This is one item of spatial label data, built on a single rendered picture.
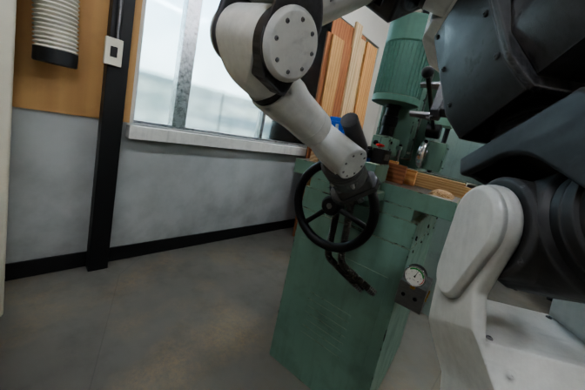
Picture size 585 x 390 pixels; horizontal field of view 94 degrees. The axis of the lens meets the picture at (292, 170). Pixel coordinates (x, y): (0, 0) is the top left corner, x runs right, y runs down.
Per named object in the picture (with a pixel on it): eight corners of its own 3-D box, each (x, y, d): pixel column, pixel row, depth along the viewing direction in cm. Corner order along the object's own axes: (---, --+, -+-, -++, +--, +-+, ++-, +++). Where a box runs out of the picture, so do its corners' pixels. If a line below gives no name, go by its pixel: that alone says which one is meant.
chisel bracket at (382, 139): (367, 155, 107) (373, 133, 106) (379, 156, 119) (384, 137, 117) (386, 159, 103) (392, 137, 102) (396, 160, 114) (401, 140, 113)
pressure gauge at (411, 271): (400, 286, 83) (406, 262, 82) (402, 282, 86) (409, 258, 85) (420, 297, 80) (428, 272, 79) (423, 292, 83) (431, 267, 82)
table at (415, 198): (279, 171, 107) (281, 156, 106) (317, 171, 132) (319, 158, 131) (449, 228, 73) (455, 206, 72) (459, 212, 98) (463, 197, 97)
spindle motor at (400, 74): (364, 98, 104) (385, 12, 99) (379, 106, 118) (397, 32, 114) (412, 103, 94) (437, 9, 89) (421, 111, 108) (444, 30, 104)
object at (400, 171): (344, 168, 109) (347, 152, 108) (345, 168, 110) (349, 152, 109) (401, 184, 96) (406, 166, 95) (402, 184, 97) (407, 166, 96)
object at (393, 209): (309, 186, 110) (311, 177, 109) (332, 184, 127) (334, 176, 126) (411, 222, 87) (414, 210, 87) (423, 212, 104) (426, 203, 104)
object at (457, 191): (338, 164, 119) (339, 156, 119) (339, 164, 121) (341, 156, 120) (486, 205, 88) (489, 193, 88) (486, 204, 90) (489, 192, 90)
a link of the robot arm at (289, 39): (245, -31, 23) (400, -78, 32) (184, -24, 31) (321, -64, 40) (275, 94, 30) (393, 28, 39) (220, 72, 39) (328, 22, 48)
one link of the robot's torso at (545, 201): (743, 333, 20) (708, 184, 24) (554, 288, 21) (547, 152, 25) (573, 305, 33) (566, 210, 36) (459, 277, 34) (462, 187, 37)
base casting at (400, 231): (299, 205, 113) (304, 184, 111) (354, 194, 159) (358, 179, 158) (411, 251, 87) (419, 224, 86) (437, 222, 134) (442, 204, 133)
